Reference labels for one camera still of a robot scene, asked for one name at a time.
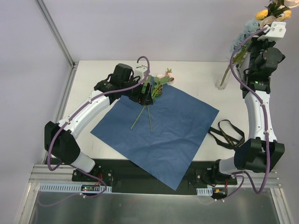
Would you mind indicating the clear glass vase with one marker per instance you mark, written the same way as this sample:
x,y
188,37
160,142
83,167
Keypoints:
x,y
224,79

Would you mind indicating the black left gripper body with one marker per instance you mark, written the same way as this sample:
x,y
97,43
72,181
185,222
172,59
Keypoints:
x,y
142,94

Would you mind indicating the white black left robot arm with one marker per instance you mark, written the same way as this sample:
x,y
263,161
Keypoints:
x,y
60,138

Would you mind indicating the left aluminium frame post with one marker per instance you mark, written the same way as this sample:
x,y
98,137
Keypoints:
x,y
55,32

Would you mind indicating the front aluminium rail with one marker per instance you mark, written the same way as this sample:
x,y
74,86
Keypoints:
x,y
63,174

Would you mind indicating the blue wrapping paper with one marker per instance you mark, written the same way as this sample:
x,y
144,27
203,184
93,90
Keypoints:
x,y
180,123

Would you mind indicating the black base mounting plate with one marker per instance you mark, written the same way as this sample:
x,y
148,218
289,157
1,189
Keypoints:
x,y
123,176

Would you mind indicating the black ribbon gold lettering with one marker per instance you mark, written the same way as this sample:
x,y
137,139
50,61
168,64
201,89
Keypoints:
x,y
231,142

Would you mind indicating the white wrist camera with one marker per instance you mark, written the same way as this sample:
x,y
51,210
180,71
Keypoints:
x,y
140,71
273,32

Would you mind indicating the left white cable duct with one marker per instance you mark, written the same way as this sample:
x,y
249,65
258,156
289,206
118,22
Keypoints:
x,y
73,188

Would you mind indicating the right white cable duct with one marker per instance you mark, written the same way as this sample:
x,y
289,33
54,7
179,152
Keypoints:
x,y
204,191

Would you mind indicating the white cable duct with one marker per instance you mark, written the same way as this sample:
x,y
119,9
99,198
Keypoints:
x,y
204,191
73,188

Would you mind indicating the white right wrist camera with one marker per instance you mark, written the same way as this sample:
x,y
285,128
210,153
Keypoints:
x,y
273,32

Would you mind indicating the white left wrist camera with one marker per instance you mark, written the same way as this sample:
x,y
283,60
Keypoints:
x,y
140,71

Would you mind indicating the left aluminium table rail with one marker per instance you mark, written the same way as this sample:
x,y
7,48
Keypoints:
x,y
66,92

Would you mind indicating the blue flower bunch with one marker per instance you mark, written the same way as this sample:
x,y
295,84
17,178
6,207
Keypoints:
x,y
250,27

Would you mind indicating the yellow flower bunch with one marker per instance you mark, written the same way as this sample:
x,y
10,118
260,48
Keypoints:
x,y
240,55

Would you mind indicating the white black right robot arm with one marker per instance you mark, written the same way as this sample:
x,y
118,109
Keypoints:
x,y
261,151

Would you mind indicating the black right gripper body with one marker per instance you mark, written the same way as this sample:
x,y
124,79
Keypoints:
x,y
256,43

